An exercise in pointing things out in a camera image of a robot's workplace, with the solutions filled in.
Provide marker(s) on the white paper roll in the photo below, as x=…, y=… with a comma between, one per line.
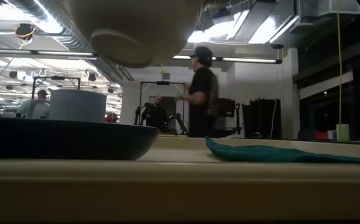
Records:
x=343, y=132

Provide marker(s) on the black wall monitor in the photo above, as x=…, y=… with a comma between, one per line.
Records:
x=228, y=107

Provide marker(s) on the white ceiling air unit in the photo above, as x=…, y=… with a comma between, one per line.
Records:
x=345, y=6

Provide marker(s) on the dark blue plate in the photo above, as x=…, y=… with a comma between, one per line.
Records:
x=58, y=140

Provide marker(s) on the black standing panels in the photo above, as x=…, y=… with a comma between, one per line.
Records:
x=261, y=110

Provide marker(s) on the green cloth napkin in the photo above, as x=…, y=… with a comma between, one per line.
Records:
x=261, y=154

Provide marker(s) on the white bowl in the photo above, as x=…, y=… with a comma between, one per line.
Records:
x=130, y=37

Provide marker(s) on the red box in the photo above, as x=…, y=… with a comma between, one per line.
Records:
x=320, y=135

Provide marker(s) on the person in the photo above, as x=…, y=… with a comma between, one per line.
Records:
x=156, y=116
x=42, y=93
x=203, y=93

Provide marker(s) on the long ceiling light strip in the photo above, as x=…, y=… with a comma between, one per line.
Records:
x=248, y=59

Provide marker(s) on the light blue mug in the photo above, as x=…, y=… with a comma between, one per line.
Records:
x=77, y=105

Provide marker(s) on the red rounded object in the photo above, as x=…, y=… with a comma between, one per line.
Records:
x=111, y=118

